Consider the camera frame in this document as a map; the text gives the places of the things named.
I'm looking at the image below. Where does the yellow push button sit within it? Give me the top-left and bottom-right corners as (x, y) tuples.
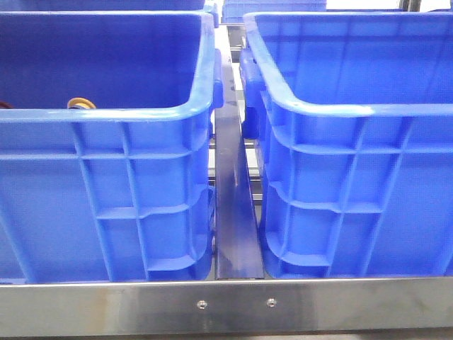
(67, 97), (96, 109)

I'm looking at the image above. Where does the red push button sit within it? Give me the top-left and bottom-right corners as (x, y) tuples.
(0, 101), (12, 109)

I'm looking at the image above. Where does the left blue plastic bin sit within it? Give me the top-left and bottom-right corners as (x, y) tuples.
(1, 11), (223, 284)

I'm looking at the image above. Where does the blue plastic bin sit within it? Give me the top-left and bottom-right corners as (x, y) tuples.
(240, 11), (452, 278)
(1, 11), (223, 284)

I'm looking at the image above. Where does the right blue plastic bin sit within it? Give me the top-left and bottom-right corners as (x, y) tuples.
(240, 11), (452, 278)

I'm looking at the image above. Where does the rear blue crate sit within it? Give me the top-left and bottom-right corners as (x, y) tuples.
(222, 0), (327, 23)

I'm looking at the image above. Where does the rear left blue bin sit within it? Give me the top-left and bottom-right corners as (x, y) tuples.
(1, 0), (219, 28)

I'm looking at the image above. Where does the steel front rail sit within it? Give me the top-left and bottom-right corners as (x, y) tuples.
(1, 277), (452, 337)

